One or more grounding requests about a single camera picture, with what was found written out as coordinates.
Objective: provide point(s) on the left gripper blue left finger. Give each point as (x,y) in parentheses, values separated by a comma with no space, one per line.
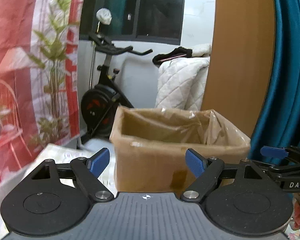
(87,171)

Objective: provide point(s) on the person's right hand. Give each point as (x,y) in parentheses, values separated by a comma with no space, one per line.
(296,216)

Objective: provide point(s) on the brown cardboard box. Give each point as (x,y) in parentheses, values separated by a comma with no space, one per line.
(150,146)

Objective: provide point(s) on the wooden board panel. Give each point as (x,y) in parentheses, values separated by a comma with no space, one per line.
(241,60)

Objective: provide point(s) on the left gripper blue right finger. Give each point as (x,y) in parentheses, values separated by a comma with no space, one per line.
(207,173)

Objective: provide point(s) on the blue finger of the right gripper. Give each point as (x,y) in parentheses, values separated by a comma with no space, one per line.
(273,152)

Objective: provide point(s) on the white cloth on pole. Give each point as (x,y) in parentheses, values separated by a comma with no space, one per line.
(104,16)

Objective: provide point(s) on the teal curtain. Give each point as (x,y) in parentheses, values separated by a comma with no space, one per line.
(278,124)

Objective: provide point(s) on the white quilted blanket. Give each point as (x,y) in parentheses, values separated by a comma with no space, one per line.
(182,81)

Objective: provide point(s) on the black garment with pink trim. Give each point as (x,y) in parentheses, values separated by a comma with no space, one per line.
(176,53)

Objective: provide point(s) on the dark window frame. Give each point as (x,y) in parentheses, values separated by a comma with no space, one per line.
(158,21)

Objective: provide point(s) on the black exercise bike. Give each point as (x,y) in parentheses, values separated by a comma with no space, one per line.
(100,102)

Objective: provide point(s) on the checkered cartoon bed sheet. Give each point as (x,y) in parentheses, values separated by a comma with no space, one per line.
(65,155)

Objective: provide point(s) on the red printed backdrop cloth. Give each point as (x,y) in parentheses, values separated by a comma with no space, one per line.
(38,78)

